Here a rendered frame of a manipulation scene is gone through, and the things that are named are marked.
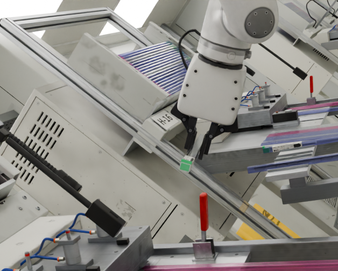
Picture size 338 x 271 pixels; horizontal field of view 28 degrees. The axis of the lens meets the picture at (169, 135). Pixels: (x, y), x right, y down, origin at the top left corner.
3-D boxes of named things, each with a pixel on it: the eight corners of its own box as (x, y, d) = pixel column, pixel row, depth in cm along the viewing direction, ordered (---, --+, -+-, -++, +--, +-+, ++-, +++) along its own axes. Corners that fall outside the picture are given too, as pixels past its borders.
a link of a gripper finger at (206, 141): (227, 123, 115) (217, 158, 118) (209, 118, 116) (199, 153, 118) (225, 128, 112) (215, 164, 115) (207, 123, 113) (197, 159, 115)
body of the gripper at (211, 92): (253, 57, 113) (236, 119, 117) (195, 41, 114) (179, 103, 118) (251, 67, 106) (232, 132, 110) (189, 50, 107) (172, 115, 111)
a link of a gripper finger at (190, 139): (201, 116, 116) (191, 151, 118) (183, 111, 116) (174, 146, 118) (199, 121, 113) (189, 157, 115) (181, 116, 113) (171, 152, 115)
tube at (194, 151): (189, 172, 87) (191, 164, 87) (178, 169, 87) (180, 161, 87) (205, 140, 137) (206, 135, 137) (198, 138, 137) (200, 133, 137)
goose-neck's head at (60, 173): (84, 185, 105) (62, 167, 106) (79, 188, 104) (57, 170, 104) (78, 193, 106) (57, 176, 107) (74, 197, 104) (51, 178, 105)
